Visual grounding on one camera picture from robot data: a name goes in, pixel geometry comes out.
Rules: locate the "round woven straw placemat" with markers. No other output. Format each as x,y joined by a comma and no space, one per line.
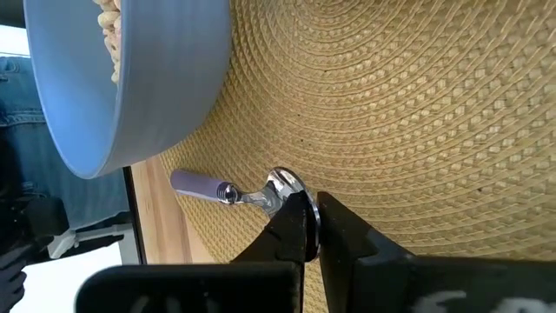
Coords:
391,108

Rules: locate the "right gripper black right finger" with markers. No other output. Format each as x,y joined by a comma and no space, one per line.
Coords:
360,269

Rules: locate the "blue plastic bowl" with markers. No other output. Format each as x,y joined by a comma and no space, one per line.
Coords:
174,87

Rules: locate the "person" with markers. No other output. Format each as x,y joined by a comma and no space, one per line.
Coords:
26,152

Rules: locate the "cereal rings heap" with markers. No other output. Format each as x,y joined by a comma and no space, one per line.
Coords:
110,39

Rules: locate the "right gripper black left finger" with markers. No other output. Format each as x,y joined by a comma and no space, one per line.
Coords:
289,230

